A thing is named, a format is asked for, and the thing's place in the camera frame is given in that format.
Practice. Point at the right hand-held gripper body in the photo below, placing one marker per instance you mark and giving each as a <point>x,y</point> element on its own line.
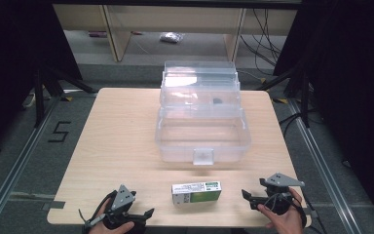
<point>280,188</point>

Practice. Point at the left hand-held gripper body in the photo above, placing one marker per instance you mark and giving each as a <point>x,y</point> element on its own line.
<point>122,197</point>

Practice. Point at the person's left hand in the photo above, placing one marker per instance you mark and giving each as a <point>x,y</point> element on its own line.
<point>110,229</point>

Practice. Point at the person's right hand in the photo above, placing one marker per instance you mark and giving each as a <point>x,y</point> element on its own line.
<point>287,222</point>

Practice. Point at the green and white medicine box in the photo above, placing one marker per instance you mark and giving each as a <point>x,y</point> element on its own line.
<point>196,193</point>

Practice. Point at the clear plastic storage box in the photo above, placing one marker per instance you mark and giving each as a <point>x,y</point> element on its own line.
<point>203,130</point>

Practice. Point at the black metal stand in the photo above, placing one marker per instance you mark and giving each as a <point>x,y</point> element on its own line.
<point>302,94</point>
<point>40,97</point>

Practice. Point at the black curtain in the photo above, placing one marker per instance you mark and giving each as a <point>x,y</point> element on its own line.
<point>16,65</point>
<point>354,97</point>

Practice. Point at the beige wooden desk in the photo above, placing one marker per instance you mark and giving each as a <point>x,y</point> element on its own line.
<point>117,39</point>

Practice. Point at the pink flat object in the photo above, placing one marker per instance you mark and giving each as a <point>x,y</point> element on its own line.
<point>97,33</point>

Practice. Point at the crumpled clear plastic bag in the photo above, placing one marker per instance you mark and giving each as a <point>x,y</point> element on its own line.
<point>171,37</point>

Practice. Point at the aluminium floor rail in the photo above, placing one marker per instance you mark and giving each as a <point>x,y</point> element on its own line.
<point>16,162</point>
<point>324,169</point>

